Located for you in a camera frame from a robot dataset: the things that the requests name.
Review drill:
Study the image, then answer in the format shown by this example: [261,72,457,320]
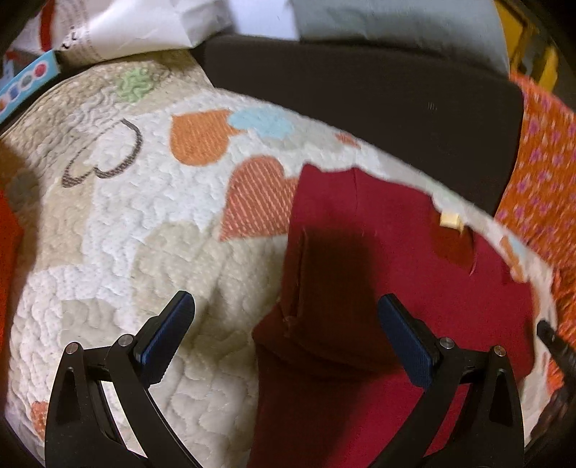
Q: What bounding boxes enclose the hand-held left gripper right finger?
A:
[370,294,526,468]

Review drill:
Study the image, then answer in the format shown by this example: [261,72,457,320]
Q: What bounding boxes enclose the blue box with coloured dots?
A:
[0,49,63,127]

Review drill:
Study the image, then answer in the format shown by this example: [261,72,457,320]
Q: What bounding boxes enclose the yellow frame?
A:
[494,0,563,91]

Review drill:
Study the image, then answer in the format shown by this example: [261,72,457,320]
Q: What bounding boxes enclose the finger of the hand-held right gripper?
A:
[535,319,576,374]

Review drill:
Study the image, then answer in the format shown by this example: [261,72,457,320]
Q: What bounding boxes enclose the dark red small garment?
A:
[252,164,536,468]

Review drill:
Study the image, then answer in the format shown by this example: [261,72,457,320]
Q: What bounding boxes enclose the heart-patterned quilted blanket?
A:
[4,50,559,468]

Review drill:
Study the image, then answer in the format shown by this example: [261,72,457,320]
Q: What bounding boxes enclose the dark brown cushion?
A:
[191,35,525,217]

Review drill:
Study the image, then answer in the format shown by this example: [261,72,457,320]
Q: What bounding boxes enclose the light grey pillow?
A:
[288,0,511,75]

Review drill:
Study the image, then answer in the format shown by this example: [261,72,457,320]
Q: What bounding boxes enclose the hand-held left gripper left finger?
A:
[44,291,203,468]

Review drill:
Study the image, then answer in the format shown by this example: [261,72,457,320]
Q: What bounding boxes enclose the orange-red cloth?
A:
[0,189,25,361]

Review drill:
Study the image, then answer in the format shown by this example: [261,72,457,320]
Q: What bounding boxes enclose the orange cloth with pink dots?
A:
[494,72,576,406]

